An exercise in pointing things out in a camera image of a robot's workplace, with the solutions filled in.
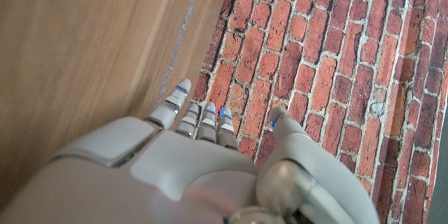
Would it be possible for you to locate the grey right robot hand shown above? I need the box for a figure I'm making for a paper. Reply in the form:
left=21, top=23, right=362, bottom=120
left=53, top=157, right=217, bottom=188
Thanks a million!
left=0, top=78, right=381, bottom=224

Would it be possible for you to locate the printed brick wall backdrop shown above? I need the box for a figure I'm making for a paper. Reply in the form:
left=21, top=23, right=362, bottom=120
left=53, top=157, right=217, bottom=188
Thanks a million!
left=190, top=0, right=448, bottom=224

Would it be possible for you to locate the grey tape outline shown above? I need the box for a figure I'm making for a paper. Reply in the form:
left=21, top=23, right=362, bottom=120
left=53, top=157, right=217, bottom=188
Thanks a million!
left=155, top=0, right=206, bottom=106

